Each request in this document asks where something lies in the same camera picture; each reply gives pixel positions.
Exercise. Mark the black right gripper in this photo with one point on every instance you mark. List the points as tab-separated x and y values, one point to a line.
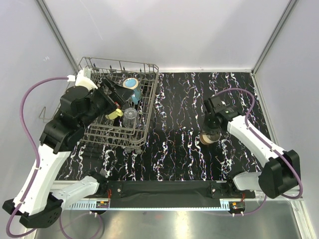
205	128

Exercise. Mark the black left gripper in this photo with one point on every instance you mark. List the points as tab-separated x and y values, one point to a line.
122	93

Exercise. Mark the brown metal cup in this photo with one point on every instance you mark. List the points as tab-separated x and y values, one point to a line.
208	139

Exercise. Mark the blue butterfly mug orange inside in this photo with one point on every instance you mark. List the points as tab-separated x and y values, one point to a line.
134	84

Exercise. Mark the paper cup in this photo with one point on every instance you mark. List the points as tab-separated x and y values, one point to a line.
114	114

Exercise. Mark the clear glass cup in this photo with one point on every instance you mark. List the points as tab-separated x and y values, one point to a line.
129	117

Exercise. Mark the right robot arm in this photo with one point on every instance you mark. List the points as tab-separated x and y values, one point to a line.
280	168

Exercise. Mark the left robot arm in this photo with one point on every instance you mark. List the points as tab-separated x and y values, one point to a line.
36	205

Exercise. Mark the black marble pattern mat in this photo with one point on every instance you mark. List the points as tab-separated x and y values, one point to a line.
172	151

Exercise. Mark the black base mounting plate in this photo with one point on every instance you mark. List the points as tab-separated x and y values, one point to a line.
170	194

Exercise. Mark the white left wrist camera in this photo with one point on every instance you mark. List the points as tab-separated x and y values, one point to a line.
83	79

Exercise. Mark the grey wire dish rack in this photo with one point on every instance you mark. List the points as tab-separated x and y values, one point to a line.
112	132

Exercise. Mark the white slotted cable duct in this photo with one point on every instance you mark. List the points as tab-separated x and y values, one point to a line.
92	205

